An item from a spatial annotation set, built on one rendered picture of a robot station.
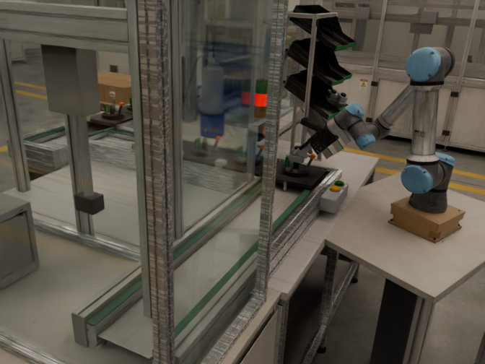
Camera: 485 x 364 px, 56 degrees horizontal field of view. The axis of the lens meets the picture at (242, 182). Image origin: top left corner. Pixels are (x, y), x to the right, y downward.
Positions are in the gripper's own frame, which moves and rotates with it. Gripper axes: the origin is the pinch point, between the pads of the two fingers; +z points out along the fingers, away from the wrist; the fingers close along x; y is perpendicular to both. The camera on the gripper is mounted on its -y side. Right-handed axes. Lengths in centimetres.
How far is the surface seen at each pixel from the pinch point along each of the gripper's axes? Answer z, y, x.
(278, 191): 12.8, 9.3, -14.0
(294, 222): -4, 20, -46
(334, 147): -2.2, 11.1, 32.9
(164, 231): -36, -4, -134
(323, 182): -2.4, 18.8, -2.8
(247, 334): -1, 32, -98
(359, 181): -1.7, 32.6, 31.6
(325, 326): 47, 80, -3
